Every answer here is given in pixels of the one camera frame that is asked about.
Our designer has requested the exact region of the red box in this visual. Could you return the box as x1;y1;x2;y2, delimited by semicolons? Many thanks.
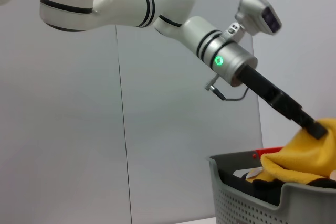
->
251;147;285;161

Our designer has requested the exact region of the black cable with silver plug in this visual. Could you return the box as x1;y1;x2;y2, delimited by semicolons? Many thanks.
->
203;76;250;102

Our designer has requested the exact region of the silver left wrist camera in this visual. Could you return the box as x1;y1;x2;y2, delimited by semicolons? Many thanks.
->
234;0;283;36

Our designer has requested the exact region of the yellow grey towel black-edged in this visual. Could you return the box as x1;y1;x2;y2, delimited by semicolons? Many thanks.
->
259;118;336;185

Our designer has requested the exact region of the grey perforated storage basket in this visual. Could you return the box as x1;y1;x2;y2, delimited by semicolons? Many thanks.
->
206;150;336;224

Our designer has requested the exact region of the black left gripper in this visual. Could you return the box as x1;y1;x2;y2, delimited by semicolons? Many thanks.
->
237;63;328;141

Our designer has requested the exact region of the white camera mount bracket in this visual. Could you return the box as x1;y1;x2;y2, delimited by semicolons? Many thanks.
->
223;23;246;42

